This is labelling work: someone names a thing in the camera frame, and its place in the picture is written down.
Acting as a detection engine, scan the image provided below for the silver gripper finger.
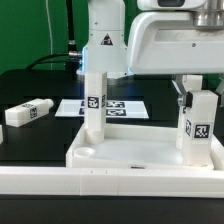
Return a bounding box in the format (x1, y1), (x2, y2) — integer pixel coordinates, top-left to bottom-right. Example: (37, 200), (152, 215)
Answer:
(172, 75), (193, 108)
(215, 74), (224, 107)

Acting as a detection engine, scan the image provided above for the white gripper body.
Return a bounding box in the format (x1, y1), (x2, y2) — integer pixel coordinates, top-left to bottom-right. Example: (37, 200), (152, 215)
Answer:
(127, 12), (224, 75)

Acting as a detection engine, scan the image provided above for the white desk top tray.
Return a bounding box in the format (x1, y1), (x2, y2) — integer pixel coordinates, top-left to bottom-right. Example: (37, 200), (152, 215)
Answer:
(66, 124), (224, 171)

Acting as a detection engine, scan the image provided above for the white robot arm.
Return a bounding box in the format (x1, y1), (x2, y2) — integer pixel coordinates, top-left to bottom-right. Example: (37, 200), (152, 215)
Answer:
(78, 0), (224, 106)

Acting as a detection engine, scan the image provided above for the white marker sheet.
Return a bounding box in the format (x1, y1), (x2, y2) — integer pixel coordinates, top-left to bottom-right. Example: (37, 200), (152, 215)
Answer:
(55, 99), (149, 119)

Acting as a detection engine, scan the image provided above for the white L-shaped fence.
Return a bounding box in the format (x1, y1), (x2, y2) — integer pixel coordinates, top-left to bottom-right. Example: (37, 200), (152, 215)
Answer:
(0, 129), (224, 198)

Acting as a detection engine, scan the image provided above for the black cable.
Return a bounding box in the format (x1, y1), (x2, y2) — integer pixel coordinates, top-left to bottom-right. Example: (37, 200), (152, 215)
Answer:
(25, 0), (83, 71)

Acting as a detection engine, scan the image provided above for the white cable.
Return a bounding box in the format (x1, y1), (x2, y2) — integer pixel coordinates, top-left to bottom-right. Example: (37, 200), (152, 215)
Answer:
(45, 0), (54, 71)

